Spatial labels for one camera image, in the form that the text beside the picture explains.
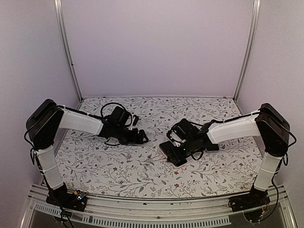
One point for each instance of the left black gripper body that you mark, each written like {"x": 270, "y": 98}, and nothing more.
{"x": 125, "y": 137}

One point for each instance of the aluminium frame post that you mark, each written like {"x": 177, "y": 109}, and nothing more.
{"x": 66, "y": 48}
{"x": 250, "y": 42}

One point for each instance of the front aluminium rail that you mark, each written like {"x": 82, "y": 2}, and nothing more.
{"x": 156, "y": 209}

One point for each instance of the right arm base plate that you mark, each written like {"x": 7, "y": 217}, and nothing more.
{"x": 248, "y": 201}

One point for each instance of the right aluminium frame post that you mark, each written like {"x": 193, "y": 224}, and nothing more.
{"x": 250, "y": 42}

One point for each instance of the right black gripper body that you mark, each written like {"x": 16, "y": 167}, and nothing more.
{"x": 189, "y": 148}

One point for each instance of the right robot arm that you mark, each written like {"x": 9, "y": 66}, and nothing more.
{"x": 265, "y": 122}

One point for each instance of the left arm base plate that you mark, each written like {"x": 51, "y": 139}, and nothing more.
{"x": 67, "y": 200}

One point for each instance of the left aluminium frame post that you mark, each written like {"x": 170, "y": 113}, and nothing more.
{"x": 66, "y": 48}

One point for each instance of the black phone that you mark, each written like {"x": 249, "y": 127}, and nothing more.
{"x": 212, "y": 148}
{"x": 175, "y": 155}

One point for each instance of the floral patterned table mat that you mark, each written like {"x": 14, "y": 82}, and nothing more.
{"x": 97, "y": 166}

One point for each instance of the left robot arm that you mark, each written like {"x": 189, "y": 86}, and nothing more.
{"x": 43, "y": 124}

